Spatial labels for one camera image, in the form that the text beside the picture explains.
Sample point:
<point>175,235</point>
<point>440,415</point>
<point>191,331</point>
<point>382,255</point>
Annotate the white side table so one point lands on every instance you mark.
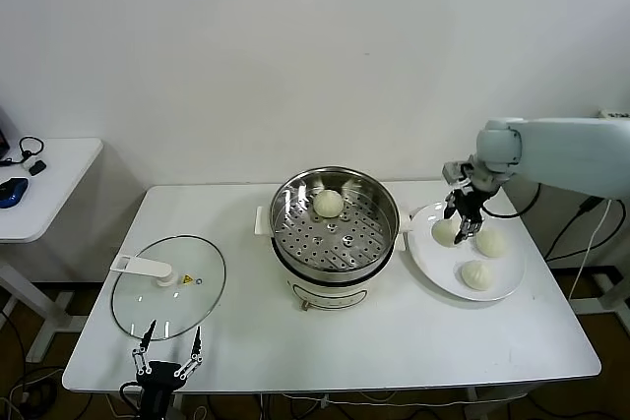
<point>59,184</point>

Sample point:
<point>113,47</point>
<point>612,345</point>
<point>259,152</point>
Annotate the white steamed baozi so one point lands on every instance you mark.
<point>443,234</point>
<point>327,203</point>
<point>491,243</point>
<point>476,275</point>

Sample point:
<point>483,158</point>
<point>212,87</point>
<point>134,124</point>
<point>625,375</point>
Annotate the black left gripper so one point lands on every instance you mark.
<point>156,380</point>

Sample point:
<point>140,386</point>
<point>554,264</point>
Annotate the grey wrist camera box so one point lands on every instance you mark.
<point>453,170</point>

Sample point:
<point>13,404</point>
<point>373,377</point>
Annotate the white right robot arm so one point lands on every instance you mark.
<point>566,154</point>

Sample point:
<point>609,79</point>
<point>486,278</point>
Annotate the blue computer mouse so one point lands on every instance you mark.
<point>12,192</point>

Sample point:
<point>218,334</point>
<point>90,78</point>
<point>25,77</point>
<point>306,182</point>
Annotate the glass pot lid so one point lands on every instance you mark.
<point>147,267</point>

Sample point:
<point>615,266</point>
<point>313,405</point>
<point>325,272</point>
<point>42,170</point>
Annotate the white desk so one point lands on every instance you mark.
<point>612,294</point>

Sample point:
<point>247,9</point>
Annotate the round white plate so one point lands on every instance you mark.
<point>433,262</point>

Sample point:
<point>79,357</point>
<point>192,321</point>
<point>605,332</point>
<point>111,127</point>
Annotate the small black device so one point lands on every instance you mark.
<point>37,168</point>

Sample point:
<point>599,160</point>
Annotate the perforated steel steamer basket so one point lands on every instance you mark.
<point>364,243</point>

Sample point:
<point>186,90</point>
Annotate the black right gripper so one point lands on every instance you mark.
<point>471,198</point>

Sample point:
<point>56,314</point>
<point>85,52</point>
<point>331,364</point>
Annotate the white electric cooker pot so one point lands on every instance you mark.
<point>327,292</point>

